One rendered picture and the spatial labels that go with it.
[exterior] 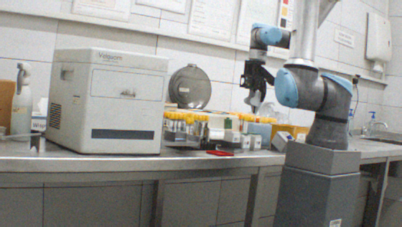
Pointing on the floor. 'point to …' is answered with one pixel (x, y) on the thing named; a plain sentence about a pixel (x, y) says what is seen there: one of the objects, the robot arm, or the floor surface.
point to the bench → (192, 169)
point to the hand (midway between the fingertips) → (255, 110)
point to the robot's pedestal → (316, 199)
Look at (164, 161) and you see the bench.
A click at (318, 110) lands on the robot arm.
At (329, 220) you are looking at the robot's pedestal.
